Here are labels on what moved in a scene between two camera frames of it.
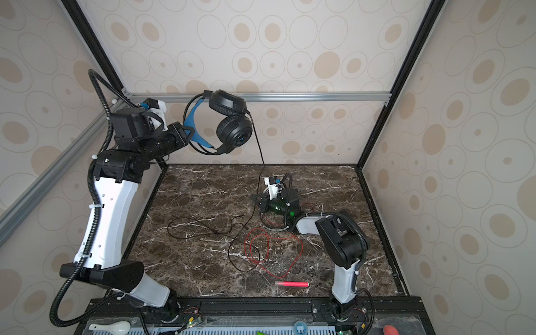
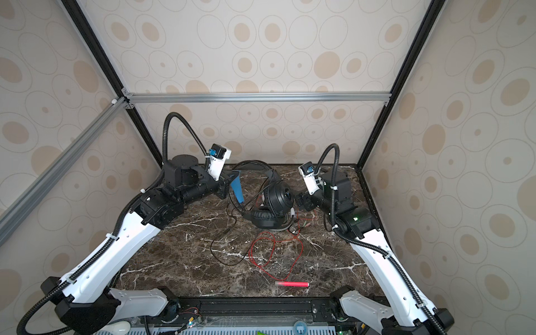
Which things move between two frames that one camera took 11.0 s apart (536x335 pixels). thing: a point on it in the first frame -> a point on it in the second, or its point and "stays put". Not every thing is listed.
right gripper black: x=264 y=205 -> x=304 y=201
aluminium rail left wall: x=11 y=218 stays put
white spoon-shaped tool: x=118 y=327 stays put
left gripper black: x=179 y=130 -> x=224 y=185
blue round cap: x=300 y=327 stays put
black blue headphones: x=234 y=126 -> x=278 y=200
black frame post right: x=423 y=35 stays put
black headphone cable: x=232 y=217 -> x=231 y=226
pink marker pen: x=292 y=283 stays put
